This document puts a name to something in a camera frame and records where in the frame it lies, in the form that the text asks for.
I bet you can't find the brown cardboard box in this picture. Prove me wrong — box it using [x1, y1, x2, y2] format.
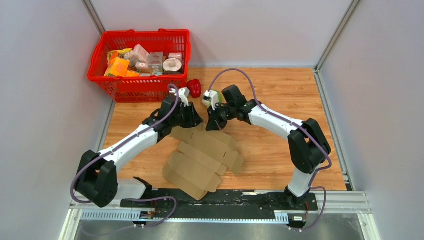
[162, 124, 244, 201]

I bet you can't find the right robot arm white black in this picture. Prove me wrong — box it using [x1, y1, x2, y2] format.
[202, 85, 332, 210]

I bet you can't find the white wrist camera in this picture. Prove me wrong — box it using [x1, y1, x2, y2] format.
[169, 87, 190, 107]
[202, 90, 221, 111]

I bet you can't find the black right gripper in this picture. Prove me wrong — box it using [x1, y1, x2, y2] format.
[205, 102, 236, 132]

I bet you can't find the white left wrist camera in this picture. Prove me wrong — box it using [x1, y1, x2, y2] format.
[169, 87, 190, 107]

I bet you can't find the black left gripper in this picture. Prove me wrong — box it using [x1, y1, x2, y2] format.
[170, 102, 205, 129]

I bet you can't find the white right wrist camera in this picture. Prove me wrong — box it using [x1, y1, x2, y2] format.
[202, 90, 221, 111]

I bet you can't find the white tape roll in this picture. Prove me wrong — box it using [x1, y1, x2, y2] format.
[162, 58, 183, 75]

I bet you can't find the beige small box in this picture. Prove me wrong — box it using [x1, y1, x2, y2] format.
[148, 51, 164, 75]

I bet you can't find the pink white carton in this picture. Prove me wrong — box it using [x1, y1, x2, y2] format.
[124, 44, 150, 66]

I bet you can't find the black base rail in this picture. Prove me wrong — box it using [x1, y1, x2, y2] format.
[79, 188, 372, 229]

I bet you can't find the red bell pepper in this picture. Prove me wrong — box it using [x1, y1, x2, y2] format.
[186, 78, 202, 99]

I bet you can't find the green cabbage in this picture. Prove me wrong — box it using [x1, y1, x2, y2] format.
[202, 89, 221, 109]

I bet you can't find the orange snack box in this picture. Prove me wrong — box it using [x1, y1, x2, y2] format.
[103, 57, 130, 77]

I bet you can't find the red plastic shopping basket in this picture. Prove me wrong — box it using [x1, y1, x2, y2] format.
[87, 28, 191, 103]

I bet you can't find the yellow snack packet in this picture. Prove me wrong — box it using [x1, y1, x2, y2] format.
[107, 48, 133, 61]

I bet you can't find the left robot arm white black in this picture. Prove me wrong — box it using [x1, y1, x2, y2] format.
[70, 95, 203, 208]

